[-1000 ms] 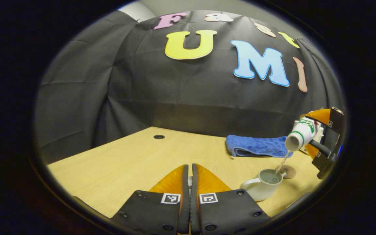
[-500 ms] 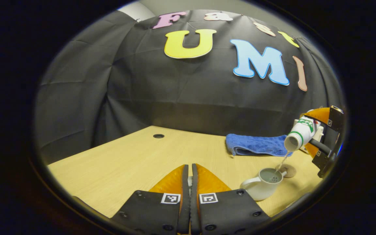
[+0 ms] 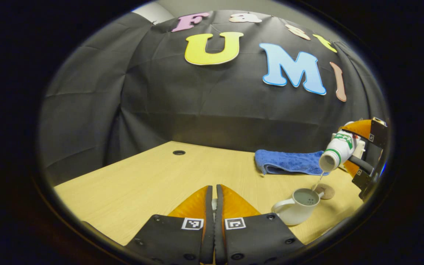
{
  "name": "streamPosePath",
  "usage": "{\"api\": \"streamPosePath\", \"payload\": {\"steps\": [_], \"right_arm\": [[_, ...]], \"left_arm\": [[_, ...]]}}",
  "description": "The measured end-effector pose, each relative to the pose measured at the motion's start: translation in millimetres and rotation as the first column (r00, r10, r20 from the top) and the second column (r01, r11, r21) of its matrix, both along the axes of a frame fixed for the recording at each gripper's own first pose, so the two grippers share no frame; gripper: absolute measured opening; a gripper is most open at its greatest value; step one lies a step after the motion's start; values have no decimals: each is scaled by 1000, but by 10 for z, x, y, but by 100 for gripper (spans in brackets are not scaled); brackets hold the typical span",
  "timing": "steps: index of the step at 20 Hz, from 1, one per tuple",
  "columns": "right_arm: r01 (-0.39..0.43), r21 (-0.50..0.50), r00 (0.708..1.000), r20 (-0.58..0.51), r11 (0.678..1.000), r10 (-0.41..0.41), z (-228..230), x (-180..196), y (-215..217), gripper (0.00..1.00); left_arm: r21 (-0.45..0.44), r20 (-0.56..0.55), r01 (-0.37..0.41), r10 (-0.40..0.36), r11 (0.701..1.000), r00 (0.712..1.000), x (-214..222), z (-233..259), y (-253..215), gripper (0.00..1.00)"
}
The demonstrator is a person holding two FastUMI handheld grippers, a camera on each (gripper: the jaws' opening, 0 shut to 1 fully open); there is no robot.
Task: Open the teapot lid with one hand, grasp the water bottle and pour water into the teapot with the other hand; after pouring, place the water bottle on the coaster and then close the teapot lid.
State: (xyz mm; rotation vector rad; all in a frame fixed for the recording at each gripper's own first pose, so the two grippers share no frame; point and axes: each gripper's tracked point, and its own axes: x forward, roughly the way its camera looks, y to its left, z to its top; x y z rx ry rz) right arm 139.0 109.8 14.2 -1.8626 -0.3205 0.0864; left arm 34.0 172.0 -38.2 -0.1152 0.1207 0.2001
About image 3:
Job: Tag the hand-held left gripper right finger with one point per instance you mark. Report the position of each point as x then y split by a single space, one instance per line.
219 235

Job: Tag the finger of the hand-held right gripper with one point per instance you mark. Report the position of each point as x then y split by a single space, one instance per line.
377 132
363 164

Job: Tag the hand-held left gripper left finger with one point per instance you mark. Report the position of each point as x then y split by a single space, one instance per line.
209 235

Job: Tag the white plastic water bottle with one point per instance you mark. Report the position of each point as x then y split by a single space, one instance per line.
339 149

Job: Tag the round cork coaster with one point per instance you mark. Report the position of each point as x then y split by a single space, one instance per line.
328 192

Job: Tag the white teacup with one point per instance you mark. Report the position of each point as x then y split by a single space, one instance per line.
296 213

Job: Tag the blue towel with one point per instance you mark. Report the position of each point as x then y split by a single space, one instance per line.
285 162

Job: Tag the black backdrop cloth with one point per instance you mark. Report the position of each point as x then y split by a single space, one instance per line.
197 110

